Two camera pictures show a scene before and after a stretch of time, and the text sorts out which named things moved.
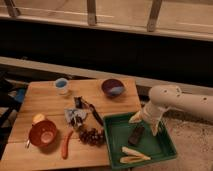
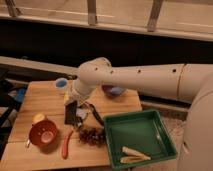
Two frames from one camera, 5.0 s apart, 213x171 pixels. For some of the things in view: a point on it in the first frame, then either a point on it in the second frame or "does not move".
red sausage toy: x=65 y=144 does not move
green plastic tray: x=132 y=144 does not move
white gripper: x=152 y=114 → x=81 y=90
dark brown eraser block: x=135 y=135 → x=70 y=113
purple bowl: x=112 y=88 does not move
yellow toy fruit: x=37 y=118 does not move
